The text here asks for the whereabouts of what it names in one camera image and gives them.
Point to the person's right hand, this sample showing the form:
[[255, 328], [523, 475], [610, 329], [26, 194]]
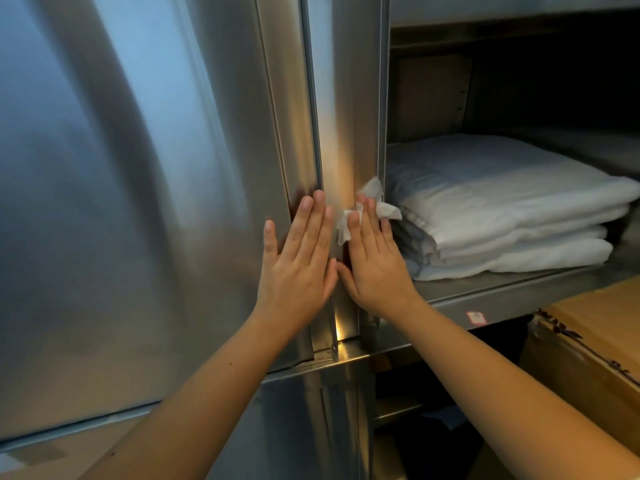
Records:
[[380, 279]]

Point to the person's left hand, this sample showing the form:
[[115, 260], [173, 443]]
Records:
[[295, 279]]

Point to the white wet wipe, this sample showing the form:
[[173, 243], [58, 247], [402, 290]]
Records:
[[372, 187]]

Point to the stainless steel cabinet door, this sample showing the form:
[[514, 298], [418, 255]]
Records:
[[345, 94], [125, 194], [300, 424]]

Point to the person's left forearm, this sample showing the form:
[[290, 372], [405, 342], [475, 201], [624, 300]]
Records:
[[190, 414]]

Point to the person's right forearm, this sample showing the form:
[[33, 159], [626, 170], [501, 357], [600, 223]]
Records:
[[525, 404]]

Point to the small white shelf sticker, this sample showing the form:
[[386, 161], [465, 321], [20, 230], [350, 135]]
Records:
[[476, 317]]

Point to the stack of white folded sheets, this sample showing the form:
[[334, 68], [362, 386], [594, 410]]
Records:
[[500, 184]]

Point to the brown taped cardboard box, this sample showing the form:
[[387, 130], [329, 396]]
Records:
[[600, 314]]

